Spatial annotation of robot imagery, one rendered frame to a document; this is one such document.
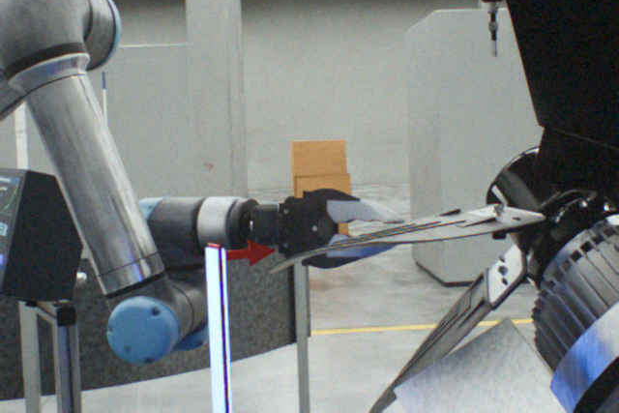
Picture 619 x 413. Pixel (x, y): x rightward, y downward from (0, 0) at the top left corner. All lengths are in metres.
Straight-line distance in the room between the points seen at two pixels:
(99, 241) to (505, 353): 0.46
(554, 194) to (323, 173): 7.99
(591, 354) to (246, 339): 2.14
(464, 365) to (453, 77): 6.12
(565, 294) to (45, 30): 0.62
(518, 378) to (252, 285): 2.03
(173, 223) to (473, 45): 6.10
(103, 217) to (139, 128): 5.94
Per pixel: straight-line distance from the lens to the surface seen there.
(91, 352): 2.68
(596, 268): 0.90
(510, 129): 7.12
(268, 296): 2.96
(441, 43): 7.01
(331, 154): 8.95
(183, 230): 1.07
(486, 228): 0.90
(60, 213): 1.33
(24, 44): 0.99
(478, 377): 0.95
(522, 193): 1.01
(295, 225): 1.00
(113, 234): 0.97
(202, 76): 5.16
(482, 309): 1.06
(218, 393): 0.81
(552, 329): 0.92
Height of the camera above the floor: 1.29
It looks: 3 degrees down
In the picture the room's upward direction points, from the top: 2 degrees counter-clockwise
